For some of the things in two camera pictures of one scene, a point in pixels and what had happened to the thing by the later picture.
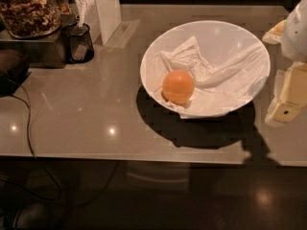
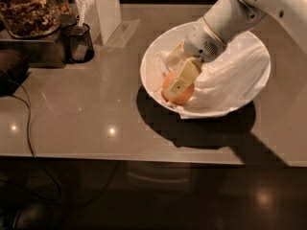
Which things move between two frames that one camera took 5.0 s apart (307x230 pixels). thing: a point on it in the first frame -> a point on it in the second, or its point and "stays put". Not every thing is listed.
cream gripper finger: [290, 95] -> [188, 71]
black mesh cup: [77, 45] stays put
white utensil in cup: [82, 12] stays put
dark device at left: [14, 68] stays put
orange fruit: [178, 86] stays put
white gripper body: [295, 35] -> [200, 42]
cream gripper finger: [274, 34] -> [177, 56]
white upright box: [103, 9] stays put
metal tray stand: [43, 52] stays put
